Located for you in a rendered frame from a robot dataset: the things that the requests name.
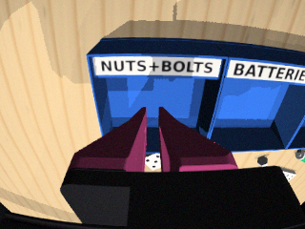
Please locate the green aa battery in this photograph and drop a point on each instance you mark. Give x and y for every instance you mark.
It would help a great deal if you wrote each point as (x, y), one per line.
(300, 155)

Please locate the white domino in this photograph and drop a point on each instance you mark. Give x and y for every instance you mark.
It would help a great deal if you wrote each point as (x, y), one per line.
(289, 174)
(153, 161)

